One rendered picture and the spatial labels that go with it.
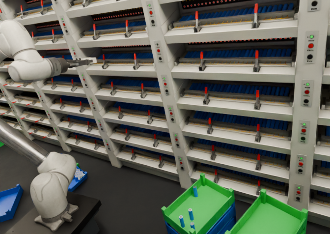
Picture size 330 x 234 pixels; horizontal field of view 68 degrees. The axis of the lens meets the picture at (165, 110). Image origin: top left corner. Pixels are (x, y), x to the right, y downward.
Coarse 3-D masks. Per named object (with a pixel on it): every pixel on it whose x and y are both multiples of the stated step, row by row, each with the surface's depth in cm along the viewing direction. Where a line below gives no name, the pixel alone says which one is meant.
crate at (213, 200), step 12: (204, 180) 132; (192, 192) 130; (204, 192) 130; (216, 192) 128; (228, 192) 119; (180, 204) 125; (192, 204) 124; (204, 204) 123; (216, 204) 122; (228, 204) 118; (168, 216) 118; (204, 216) 117; (216, 216) 112; (180, 228) 109; (192, 228) 104; (204, 228) 108
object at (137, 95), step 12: (96, 84) 181; (108, 84) 181; (120, 84) 175; (132, 84) 170; (144, 84) 165; (156, 84) 161; (96, 96) 181; (108, 96) 173; (120, 96) 167; (132, 96) 162; (144, 96) 157; (156, 96) 153
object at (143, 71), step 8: (112, 48) 173; (120, 48) 169; (128, 48) 165; (136, 48) 161; (144, 48) 158; (96, 56) 178; (88, 64) 173; (88, 72) 172; (96, 72) 168; (104, 72) 163; (112, 72) 159; (120, 72) 155; (128, 72) 151; (136, 72) 148; (144, 72) 144; (152, 72) 141
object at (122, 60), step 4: (100, 60) 169; (108, 60) 165; (112, 60) 163; (116, 60) 161; (120, 60) 159; (124, 60) 157; (128, 60) 155; (132, 60) 154; (136, 60) 152; (140, 60) 150; (144, 60) 149; (148, 60) 147; (152, 60) 145
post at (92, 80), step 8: (64, 0) 153; (56, 8) 157; (64, 16) 156; (88, 16) 169; (72, 24) 160; (80, 24) 164; (64, 32) 164; (72, 32) 160; (72, 40) 164; (80, 48) 166; (88, 48) 172; (96, 48) 178; (72, 56) 172; (80, 56) 167; (88, 56) 173; (88, 80) 176; (96, 80) 181; (88, 88) 180; (88, 96) 185; (96, 104) 185; (104, 104) 190; (96, 112) 190; (96, 120) 196; (104, 120) 192; (104, 128) 195; (104, 136) 201; (104, 144) 207; (112, 144) 202; (112, 152) 206; (112, 160) 212; (120, 160) 212
